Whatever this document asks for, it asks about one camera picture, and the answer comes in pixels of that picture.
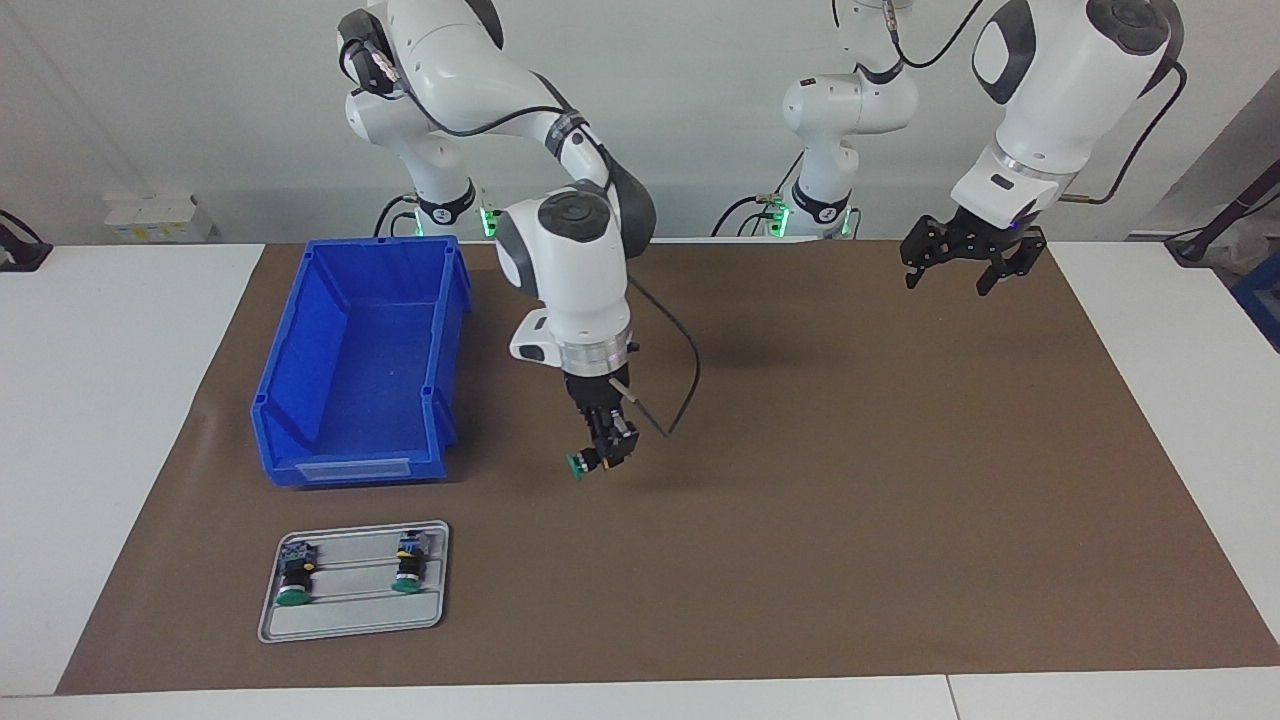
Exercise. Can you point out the grey metal tray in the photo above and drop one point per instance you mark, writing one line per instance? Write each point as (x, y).
(350, 615)

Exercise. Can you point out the blue crate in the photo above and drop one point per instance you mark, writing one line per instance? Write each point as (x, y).
(1262, 300)

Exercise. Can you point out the clear plastic bag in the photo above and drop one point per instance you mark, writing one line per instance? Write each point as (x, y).
(1258, 245)

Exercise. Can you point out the black clamp base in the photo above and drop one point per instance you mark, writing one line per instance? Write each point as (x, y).
(20, 250)

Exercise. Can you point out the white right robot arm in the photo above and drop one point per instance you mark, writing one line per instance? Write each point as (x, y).
(570, 270)

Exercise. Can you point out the brown table mat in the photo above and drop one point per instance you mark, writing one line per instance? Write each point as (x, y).
(800, 500)

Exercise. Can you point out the green push button switch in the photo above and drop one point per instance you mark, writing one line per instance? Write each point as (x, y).
(578, 466)
(295, 575)
(408, 565)

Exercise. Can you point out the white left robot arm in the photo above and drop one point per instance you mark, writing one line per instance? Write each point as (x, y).
(1060, 90)

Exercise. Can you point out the blue plastic storage bin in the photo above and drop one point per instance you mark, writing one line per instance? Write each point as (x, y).
(350, 380)

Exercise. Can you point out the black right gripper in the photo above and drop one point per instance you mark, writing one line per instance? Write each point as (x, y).
(595, 392)

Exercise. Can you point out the black stand pole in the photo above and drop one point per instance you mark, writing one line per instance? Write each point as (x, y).
(1235, 205)

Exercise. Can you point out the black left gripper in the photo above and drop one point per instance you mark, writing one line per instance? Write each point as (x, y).
(985, 238)

